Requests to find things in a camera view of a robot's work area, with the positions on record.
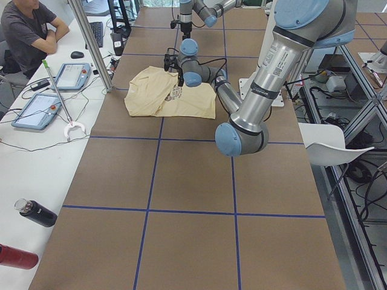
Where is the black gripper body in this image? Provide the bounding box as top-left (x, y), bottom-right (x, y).
top-left (173, 63), bottom-right (183, 79)
top-left (180, 22), bottom-right (192, 40)

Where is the cream long-sleeve California shirt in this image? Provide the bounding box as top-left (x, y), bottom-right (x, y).
top-left (125, 66), bottom-right (216, 119)

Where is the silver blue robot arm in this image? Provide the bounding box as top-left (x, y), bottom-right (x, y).
top-left (178, 0), bottom-right (242, 40)
top-left (164, 1), bottom-right (357, 156)

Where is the black keyboard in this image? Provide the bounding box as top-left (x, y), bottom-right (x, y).
top-left (89, 22), bottom-right (103, 48)

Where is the black computer mouse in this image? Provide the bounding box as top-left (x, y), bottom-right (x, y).
top-left (70, 51), bottom-right (84, 59)

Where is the upper teach pendant tablet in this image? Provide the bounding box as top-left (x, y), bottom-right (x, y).
top-left (54, 63), bottom-right (91, 91)

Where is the teach pendant tablet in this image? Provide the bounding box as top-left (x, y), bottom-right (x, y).
top-left (11, 93), bottom-right (62, 131)
top-left (54, 63), bottom-right (91, 91)

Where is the reacher grabber stick tool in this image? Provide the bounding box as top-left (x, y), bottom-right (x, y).
top-left (42, 59), bottom-right (86, 141)

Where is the black power adapter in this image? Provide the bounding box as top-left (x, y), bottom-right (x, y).
top-left (30, 79), bottom-right (50, 91)

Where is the lower teach pendant tablet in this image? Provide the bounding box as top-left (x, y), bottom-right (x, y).
top-left (11, 93), bottom-right (62, 131)

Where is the seated person in grey shirt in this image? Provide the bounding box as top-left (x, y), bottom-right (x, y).
top-left (1, 0), bottom-right (70, 79)

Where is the white plastic chair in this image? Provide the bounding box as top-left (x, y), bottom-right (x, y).
top-left (298, 123), bottom-right (374, 166)

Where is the black water bottle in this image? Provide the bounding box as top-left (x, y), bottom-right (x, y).
top-left (14, 198), bottom-right (57, 227)

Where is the red water bottle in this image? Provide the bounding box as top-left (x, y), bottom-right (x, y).
top-left (1, 245), bottom-right (39, 269)

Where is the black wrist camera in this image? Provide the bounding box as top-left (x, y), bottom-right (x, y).
top-left (164, 53), bottom-right (179, 71)
top-left (170, 19), bottom-right (181, 29)

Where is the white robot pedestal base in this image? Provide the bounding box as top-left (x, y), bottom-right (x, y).
top-left (238, 79), bottom-right (285, 107)

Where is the white pedestal column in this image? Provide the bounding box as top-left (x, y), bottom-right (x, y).
top-left (257, 0), bottom-right (277, 69)

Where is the aluminium frame post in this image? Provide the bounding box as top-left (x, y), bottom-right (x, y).
top-left (68, 0), bottom-right (112, 92)

